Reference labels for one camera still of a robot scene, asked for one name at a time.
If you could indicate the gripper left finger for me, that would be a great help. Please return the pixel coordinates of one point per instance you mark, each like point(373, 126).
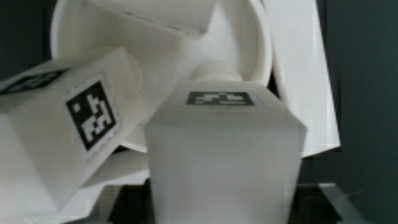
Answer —
point(102, 210)

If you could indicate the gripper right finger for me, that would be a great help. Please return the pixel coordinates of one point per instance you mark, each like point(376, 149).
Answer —
point(326, 207)

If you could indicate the white stool leg with peg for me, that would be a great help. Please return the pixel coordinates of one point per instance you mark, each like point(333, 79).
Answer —
point(70, 111)

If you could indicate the white round stool seat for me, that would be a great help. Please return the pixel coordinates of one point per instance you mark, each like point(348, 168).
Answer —
point(165, 53)

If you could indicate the white L-shaped fence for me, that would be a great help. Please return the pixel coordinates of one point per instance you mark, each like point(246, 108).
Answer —
point(300, 76)

